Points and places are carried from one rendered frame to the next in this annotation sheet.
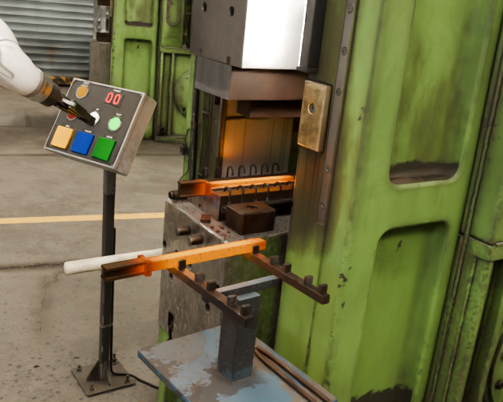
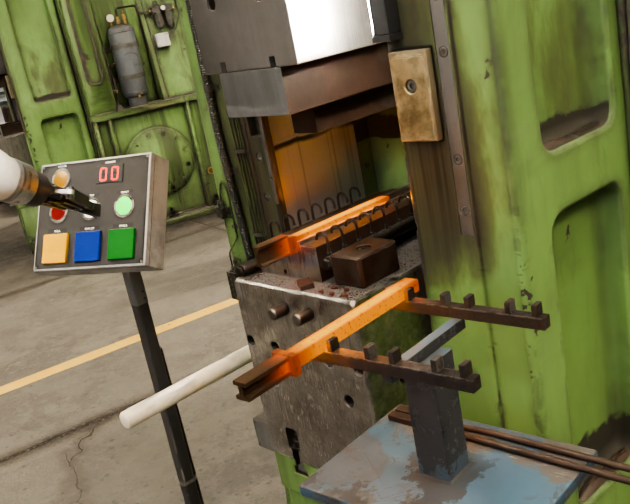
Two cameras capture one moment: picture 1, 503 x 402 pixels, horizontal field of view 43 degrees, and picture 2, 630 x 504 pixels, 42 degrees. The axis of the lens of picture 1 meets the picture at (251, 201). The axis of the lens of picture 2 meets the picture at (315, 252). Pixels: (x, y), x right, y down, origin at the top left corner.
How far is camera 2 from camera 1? 0.32 m
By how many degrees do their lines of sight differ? 6
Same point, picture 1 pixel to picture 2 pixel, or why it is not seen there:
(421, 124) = (551, 65)
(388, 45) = not seen: outside the picture
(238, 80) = (293, 84)
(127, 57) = (51, 144)
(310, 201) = (443, 211)
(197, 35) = (211, 46)
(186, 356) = (368, 470)
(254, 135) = (313, 161)
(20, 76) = not seen: outside the picture
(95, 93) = (81, 175)
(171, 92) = not seen: hidden behind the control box
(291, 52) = (350, 25)
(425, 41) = not seen: outside the picture
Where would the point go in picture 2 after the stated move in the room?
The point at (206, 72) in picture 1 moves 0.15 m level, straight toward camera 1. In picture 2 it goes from (241, 91) to (254, 95)
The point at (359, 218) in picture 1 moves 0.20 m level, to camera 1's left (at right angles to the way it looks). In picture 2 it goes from (525, 208) to (420, 232)
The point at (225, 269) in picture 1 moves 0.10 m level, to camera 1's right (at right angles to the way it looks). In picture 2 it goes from (362, 339) to (410, 327)
